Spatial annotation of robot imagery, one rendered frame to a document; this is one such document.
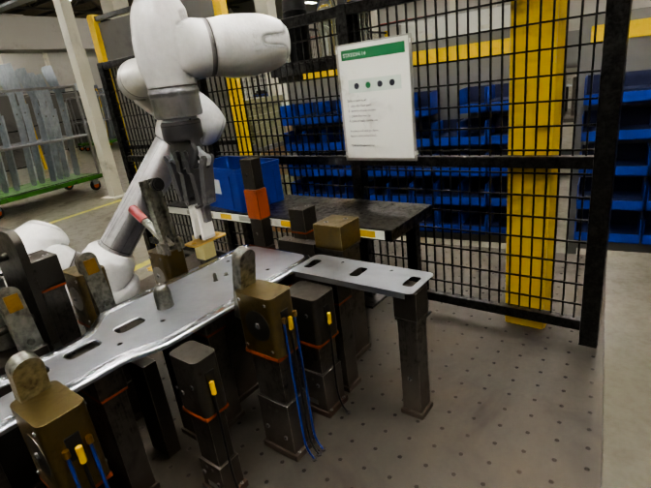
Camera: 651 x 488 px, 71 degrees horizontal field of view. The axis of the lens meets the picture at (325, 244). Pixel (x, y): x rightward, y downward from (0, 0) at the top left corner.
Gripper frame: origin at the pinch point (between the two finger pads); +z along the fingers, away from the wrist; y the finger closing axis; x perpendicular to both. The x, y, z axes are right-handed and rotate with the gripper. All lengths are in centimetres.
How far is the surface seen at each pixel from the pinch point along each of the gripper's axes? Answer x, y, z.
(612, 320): -197, -58, 113
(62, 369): 33.6, -3.4, 13.4
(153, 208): 1.5, 14.2, -2.0
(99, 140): -296, 627, 27
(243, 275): 6.6, -17.9, 6.1
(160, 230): 1.7, 13.4, 3.0
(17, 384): 42.0, -15.5, 6.0
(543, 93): -58, -51, -16
